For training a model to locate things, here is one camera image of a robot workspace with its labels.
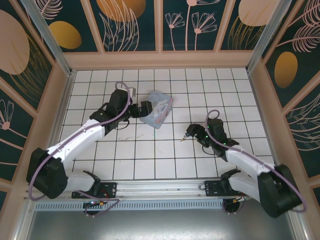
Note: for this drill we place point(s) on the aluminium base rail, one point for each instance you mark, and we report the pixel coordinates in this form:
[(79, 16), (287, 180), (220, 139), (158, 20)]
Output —
[(160, 187)]

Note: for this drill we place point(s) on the grey metal sheet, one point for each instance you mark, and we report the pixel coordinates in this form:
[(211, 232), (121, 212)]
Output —
[(160, 225)]

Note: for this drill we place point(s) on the blue cartoon dog tin box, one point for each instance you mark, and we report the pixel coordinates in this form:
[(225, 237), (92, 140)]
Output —
[(160, 110)]

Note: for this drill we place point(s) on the yellow power connector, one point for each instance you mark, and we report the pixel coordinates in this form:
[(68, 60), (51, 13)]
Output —
[(235, 200), (100, 204)]

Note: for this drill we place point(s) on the aluminium floor edge rail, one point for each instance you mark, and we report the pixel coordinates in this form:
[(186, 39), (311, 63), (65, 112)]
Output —
[(260, 105), (63, 105)]

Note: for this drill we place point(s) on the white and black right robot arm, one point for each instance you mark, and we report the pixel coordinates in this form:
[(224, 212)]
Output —
[(242, 160)]

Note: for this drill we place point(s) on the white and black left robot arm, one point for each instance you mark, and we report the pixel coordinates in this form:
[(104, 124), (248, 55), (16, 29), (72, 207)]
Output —
[(75, 140)]

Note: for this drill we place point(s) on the aluminium corner post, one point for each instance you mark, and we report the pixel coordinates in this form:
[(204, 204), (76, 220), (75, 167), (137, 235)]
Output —
[(50, 42), (265, 35)]

